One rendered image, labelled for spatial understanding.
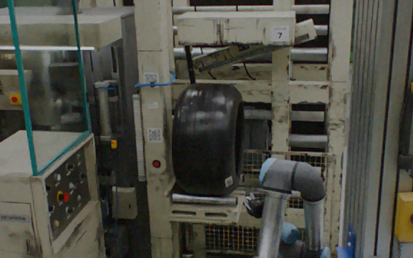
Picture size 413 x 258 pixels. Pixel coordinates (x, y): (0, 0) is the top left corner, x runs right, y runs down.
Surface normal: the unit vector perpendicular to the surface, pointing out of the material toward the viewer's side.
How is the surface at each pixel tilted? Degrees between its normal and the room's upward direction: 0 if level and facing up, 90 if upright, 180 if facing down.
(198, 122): 55
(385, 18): 90
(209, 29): 90
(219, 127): 60
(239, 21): 90
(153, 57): 90
